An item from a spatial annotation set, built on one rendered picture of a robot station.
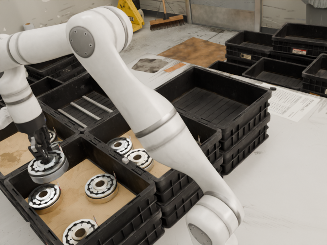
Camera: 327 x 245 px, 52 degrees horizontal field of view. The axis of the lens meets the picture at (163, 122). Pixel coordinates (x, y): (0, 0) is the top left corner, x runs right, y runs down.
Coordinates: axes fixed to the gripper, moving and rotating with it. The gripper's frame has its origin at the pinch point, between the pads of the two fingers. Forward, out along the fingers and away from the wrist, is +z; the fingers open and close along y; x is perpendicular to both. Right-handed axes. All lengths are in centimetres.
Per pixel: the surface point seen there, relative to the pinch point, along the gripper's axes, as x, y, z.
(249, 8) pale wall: -173, 295, 63
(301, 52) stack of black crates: -144, 127, 51
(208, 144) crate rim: -46.1, 3.8, 13.2
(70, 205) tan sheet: 0.9, 1.0, 20.3
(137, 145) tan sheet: -23.3, 23.6, 20.1
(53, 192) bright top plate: 5.5, 5.2, 16.5
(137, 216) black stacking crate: -19.9, -12.7, 18.4
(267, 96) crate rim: -74, 22, 13
